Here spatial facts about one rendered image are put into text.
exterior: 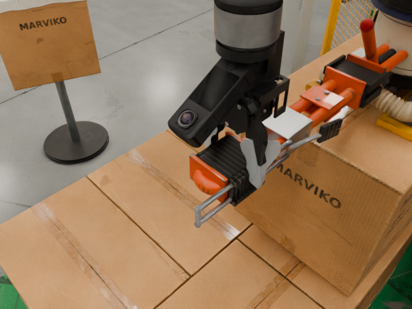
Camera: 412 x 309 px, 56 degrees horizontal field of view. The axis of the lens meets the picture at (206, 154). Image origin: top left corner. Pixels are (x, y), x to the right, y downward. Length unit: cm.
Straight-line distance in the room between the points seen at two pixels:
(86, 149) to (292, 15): 149
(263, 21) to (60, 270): 106
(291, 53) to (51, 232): 183
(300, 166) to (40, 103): 239
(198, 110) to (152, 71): 277
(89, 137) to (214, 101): 215
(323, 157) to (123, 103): 217
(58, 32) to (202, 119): 150
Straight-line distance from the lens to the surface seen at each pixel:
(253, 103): 48
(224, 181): 53
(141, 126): 263
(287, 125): 64
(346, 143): 87
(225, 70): 47
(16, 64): 194
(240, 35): 43
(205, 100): 45
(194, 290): 121
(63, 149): 253
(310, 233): 103
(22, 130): 283
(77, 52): 194
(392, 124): 93
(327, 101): 72
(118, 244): 132
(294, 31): 256
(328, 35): 307
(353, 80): 77
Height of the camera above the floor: 161
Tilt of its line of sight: 42 degrees down
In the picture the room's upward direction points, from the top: straight up
